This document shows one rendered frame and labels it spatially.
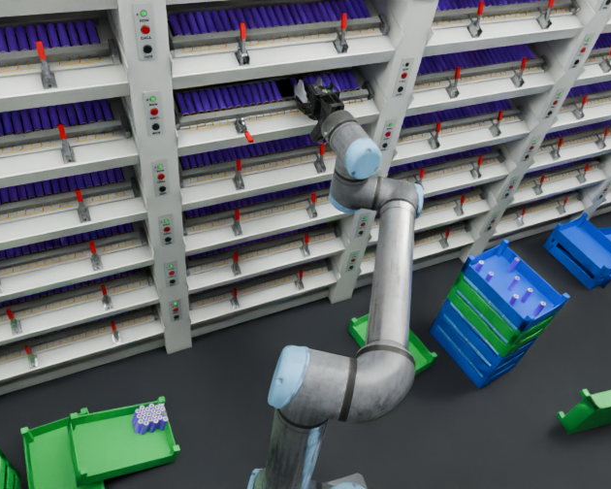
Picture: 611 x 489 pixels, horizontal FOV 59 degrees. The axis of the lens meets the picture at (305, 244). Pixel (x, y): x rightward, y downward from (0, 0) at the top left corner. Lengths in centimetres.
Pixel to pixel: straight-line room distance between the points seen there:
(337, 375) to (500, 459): 126
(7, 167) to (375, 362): 94
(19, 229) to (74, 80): 45
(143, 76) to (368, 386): 82
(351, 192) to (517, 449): 123
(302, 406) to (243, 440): 99
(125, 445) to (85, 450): 12
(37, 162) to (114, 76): 28
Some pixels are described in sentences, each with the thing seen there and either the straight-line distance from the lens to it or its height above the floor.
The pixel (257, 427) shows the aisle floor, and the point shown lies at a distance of 199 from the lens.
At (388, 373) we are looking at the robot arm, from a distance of 100.
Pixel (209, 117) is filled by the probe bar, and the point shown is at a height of 99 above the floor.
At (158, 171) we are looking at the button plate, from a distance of 145.
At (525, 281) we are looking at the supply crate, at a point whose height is 40.
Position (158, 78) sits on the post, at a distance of 130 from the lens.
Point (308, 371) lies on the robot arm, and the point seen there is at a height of 98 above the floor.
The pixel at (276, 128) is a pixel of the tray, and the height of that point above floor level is 95.
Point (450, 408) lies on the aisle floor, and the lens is 217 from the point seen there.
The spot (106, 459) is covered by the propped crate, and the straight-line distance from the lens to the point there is 191.
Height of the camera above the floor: 182
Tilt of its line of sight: 47 degrees down
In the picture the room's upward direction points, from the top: 10 degrees clockwise
